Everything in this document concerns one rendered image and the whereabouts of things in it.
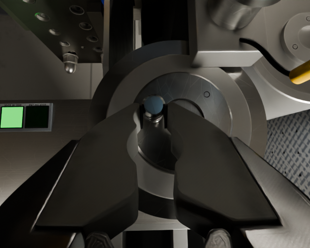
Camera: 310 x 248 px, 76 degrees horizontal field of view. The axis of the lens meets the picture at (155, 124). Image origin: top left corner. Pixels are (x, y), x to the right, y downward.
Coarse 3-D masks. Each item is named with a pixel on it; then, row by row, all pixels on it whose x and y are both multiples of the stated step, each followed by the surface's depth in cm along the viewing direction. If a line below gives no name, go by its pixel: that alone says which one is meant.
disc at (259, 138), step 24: (144, 48) 17; (168, 48) 17; (120, 72) 17; (240, 72) 17; (96, 96) 16; (96, 120) 16; (264, 120) 16; (264, 144) 16; (144, 192) 15; (168, 216) 15
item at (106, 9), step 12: (108, 0) 18; (120, 0) 25; (108, 12) 18; (120, 12) 25; (108, 24) 18; (120, 24) 24; (108, 36) 18; (120, 36) 24; (132, 36) 41; (108, 48) 18; (120, 48) 24; (132, 48) 41; (108, 60) 17
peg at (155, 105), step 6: (150, 96) 12; (156, 96) 12; (144, 102) 11; (150, 102) 11; (156, 102) 11; (162, 102) 12; (144, 108) 11; (150, 108) 11; (156, 108) 11; (162, 108) 11; (144, 114) 12; (150, 114) 11; (156, 114) 11; (162, 114) 12; (150, 120) 13; (156, 120) 13
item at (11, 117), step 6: (6, 108) 48; (12, 108) 48; (18, 108) 49; (6, 114) 48; (12, 114) 48; (18, 114) 48; (6, 120) 48; (12, 120) 48; (18, 120) 48; (0, 126) 48; (6, 126) 48; (12, 126) 48; (18, 126) 48
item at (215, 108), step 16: (160, 80) 15; (176, 80) 15; (192, 80) 15; (208, 80) 15; (144, 96) 14; (176, 96) 14; (192, 96) 14; (208, 96) 14; (224, 96) 15; (208, 112) 14; (224, 112) 14; (144, 128) 14; (160, 128) 15; (224, 128) 14; (144, 144) 14; (160, 144) 14; (160, 160) 14; (176, 160) 14
